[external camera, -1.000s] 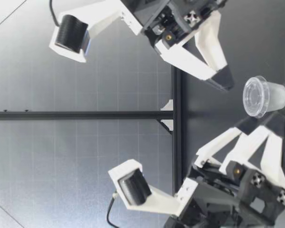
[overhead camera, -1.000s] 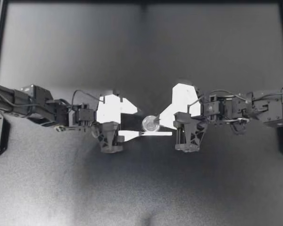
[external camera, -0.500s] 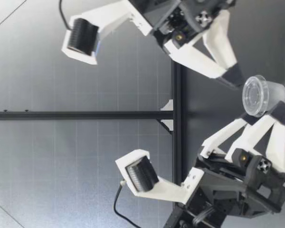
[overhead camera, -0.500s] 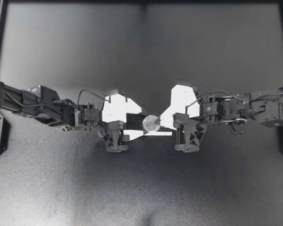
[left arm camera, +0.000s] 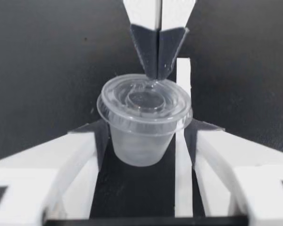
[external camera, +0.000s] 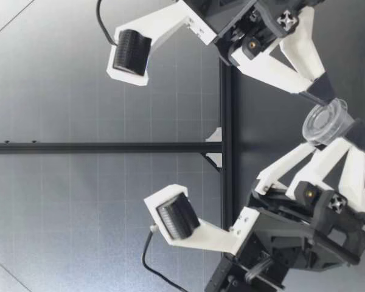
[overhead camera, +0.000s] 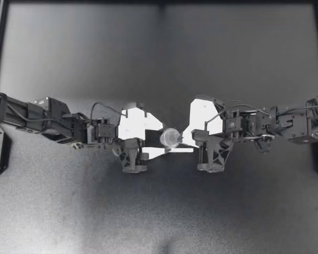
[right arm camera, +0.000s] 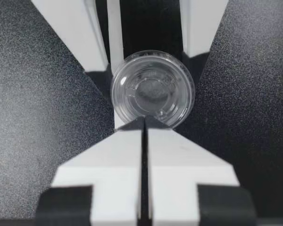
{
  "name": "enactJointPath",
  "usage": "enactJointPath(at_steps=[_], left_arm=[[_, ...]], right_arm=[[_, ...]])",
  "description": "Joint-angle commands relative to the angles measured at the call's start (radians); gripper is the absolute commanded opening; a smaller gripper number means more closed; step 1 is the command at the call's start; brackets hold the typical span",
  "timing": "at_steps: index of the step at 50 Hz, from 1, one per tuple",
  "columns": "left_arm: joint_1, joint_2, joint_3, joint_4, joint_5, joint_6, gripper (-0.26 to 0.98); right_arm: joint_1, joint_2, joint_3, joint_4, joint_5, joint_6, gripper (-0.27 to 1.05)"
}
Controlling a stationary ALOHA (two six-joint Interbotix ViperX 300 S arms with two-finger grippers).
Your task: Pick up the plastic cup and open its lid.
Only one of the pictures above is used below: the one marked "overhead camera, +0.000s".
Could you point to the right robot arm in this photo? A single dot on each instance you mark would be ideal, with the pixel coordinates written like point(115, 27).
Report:
point(289, 123)

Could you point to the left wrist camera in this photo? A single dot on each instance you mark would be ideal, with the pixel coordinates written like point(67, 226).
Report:
point(132, 124)

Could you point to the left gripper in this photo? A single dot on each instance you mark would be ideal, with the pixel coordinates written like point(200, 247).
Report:
point(131, 156)

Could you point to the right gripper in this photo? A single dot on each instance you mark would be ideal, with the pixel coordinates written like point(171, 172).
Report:
point(213, 154)

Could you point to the small clear plastic cup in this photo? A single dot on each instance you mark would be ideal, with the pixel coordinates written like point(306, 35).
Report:
point(169, 139)

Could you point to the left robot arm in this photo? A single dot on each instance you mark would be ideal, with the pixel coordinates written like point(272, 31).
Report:
point(37, 116)

